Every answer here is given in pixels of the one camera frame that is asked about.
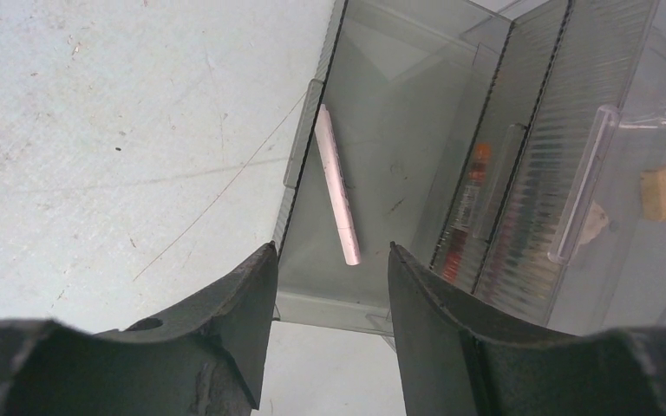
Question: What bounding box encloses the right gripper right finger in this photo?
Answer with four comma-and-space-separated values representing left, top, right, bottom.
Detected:
388, 244, 666, 415

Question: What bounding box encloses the small cork block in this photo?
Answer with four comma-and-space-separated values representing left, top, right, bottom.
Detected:
640, 166, 666, 222

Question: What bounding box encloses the red marker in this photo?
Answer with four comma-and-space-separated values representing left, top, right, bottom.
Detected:
442, 143, 492, 284

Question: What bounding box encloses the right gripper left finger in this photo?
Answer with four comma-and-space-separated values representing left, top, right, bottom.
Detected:
0, 242, 278, 415

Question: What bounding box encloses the white marker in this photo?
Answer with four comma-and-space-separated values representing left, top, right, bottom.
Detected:
314, 104, 362, 266

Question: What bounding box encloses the clear plastic drawer cabinet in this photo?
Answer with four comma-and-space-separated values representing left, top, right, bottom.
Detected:
274, 1, 666, 336

